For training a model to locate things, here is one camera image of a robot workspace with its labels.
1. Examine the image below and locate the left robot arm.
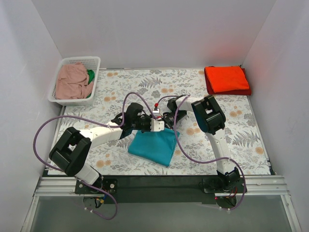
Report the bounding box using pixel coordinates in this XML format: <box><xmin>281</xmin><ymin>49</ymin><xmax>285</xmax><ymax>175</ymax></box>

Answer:
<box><xmin>49</xmin><ymin>103</ymin><xmax>154</xmax><ymax>193</ymax></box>

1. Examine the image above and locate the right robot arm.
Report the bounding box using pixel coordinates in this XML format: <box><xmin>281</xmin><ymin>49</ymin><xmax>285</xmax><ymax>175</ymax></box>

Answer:
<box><xmin>167</xmin><ymin>95</ymin><xmax>240</xmax><ymax>192</ymax></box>

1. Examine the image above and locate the folded orange t-shirt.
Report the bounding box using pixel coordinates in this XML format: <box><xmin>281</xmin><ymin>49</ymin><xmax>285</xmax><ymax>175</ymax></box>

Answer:
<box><xmin>204</xmin><ymin>65</ymin><xmax>250</xmax><ymax>93</ymax></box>

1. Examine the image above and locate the green garment in basket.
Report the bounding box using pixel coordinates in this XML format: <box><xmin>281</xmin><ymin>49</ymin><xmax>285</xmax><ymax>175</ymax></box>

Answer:
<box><xmin>86</xmin><ymin>70</ymin><xmax>95</xmax><ymax>98</ymax></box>

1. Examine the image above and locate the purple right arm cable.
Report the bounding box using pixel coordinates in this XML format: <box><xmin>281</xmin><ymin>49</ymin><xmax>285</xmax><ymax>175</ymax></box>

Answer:
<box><xmin>156</xmin><ymin>94</ymin><xmax>247</xmax><ymax>211</ymax></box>

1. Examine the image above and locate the white plastic laundry basket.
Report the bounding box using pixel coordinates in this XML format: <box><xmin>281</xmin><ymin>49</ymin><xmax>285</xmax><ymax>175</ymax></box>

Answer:
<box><xmin>48</xmin><ymin>56</ymin><xmax>100</xmax><ymax>106</ymax></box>

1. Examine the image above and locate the aluminium frame rail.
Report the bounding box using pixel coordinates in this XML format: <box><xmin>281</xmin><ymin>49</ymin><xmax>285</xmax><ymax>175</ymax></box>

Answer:
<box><xmin>34</xmin><ymin>175</ymin><xmax>290</xmax><ymax>196</ymax></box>

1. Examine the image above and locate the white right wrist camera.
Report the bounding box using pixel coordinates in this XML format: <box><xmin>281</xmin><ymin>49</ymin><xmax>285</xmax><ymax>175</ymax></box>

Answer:
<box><xmin>152</xmin><ymin>103</ymin><xmax>162</xmax><ymax>119</ymax></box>

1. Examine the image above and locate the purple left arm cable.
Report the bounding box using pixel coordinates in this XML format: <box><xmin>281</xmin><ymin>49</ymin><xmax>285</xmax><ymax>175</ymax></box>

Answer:
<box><xmin>33</xmin><ymin>92</ymin><xmax>157</xmax><ymax>220</ymax></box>

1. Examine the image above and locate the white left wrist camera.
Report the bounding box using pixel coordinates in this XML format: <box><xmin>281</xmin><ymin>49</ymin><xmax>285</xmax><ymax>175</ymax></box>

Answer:
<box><xmin>150</xmin><ymin>118</ymin><xmax>165</xmax><ymax>132</ymax></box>

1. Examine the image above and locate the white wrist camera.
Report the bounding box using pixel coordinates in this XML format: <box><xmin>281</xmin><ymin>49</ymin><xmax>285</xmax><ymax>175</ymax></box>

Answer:
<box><xmin>150</xmin><ymin>118</ymin><xmax>165</xmax><ymax>132</ymax></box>
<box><xmin>152</xmin><ymin>103</ymin><xmax>162</xmax><ymax>119</ymax></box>

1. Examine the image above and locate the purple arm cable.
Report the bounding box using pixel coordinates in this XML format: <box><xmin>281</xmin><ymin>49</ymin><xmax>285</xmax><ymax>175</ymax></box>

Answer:
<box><xmin>156</xmin><ymin>94</ymin><xmax>247</xmax><ymax>211</ymax></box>
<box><xmin>33</xmin><ymin>92</ymin><xmax>157</xmax><ymax>220</ymax></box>

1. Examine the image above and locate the floral patterned table mat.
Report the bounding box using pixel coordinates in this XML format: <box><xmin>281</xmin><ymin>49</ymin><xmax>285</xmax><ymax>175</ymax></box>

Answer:
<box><xmin>56</xmin><ymin>69</ymin><xmax>270</xmax><ymax>175</ymax></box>

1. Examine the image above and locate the folded dark red t-shirt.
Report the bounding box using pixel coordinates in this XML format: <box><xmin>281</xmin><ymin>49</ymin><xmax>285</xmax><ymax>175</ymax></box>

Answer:
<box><xmin>207</xmin><ymin>66</ymin><xmax>252</xmax><ymax>96</ymax></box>

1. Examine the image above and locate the pink crumpled garment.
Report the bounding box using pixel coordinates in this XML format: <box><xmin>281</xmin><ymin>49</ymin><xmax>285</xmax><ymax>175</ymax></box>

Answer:
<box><xmin>56</xmin><ymin>62</ymin><xmax>89</xmax><ymax>100</ymax></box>

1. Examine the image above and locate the teal t-shirt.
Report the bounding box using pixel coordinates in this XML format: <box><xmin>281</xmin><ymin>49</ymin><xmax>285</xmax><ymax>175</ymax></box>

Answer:
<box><xmin>128</xmin><ymin>128</ymin><xmax>177</xmax><ymax>167</ymax></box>

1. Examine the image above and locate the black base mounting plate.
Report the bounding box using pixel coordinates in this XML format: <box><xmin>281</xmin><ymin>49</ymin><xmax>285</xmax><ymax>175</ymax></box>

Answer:
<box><xmin>74</xmin><ymin>174</ymin><xmax>247</xmax><ymax>205</ymax></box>

